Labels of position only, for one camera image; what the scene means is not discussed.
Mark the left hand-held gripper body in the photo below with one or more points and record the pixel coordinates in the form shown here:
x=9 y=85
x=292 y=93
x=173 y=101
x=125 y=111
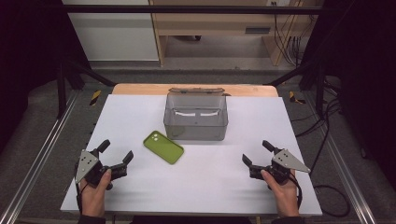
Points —
x=86 y=164

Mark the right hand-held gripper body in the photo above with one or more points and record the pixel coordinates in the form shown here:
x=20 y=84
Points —
x=285 y=161

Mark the green phone case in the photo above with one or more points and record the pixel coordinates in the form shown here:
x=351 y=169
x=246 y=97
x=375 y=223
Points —
x=163 y=147

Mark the transparent grey plastic box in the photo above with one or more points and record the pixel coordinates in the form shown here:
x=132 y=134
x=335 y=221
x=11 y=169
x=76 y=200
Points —
x=196 y=124

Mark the person's left hand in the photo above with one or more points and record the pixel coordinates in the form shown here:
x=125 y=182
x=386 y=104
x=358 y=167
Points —
x=95 y=196

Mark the person's right hand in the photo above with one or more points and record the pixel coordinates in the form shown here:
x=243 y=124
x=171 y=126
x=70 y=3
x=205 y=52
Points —
x=285 y=196

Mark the yellow black tape strip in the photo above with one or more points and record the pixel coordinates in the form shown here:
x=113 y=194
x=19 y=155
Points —
x=95 y=97
x=294 y=98

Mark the black metal stand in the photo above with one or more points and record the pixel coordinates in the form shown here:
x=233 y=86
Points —
x=62 y=90
x=319 y=90

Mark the white cabinet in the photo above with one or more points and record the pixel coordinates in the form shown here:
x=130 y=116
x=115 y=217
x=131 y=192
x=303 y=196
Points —
x=115 y=34

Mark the black curtain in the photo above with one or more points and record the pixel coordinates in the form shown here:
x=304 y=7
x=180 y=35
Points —
x=28 y=62
x=364 y=77

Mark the wooden desk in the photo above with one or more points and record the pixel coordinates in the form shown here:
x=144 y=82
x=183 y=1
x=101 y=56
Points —
x=218 y=21

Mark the aluminium rail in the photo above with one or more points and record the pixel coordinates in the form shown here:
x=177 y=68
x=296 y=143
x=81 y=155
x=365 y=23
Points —
x=37 y=161
x=345 y=174

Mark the black horizontal frame bar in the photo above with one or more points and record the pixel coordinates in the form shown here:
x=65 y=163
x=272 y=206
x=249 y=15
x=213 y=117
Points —
x=186 y=9

